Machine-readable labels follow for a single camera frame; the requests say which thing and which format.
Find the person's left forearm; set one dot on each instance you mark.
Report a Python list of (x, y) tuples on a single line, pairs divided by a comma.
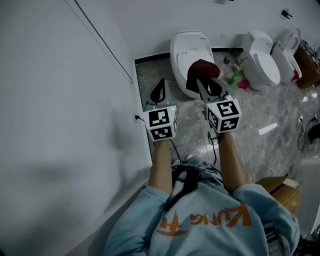
[(160, 165)]

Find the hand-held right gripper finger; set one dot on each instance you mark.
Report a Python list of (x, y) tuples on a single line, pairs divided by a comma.
[(217, 88), (207, 88)]

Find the light blue jeans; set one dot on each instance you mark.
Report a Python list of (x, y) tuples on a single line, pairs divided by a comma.
[(200, 172)]

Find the red wiping cloth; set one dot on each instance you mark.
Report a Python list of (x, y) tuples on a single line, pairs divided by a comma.
[(200, 70)]

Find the dark brown box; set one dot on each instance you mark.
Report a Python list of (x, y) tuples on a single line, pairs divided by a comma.
[(307, 70)]

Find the white toilet with raised lid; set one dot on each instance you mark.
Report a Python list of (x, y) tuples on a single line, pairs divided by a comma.
[(285, 62)]

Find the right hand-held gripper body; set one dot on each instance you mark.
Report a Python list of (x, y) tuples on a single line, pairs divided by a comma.
[(225, 115)]

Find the green bottle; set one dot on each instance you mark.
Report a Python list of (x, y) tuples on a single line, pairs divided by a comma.
[(233, 78)]

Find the white oval toilet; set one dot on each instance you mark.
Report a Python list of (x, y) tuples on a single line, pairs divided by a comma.
[(182, 52)]

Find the white toilet with tank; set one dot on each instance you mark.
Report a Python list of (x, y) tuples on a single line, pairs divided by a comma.
[(262, 65)]

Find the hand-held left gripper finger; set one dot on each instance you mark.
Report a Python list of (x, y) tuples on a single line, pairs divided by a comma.
[(153, 96), (163, 92)]

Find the white shoe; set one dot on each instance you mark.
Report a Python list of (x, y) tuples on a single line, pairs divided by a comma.
[(189, 157)]

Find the black wall fixture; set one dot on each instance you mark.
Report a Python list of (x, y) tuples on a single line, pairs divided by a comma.
[(286, 13)]

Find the white wall socket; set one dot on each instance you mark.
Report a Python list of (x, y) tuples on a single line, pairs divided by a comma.
[(136, 118)]

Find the light blue sweatshirt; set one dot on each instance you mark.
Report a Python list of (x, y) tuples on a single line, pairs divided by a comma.
[(200, 220)]

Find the pink plastic object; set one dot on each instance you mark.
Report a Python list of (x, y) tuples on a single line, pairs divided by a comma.
[(243, 85), (296, 75)]

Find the cardboard box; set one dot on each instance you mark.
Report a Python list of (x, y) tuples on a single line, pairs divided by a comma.
[(282, 190)]

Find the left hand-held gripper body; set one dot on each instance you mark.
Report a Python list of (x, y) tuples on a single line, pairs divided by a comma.
[(160, 120)]

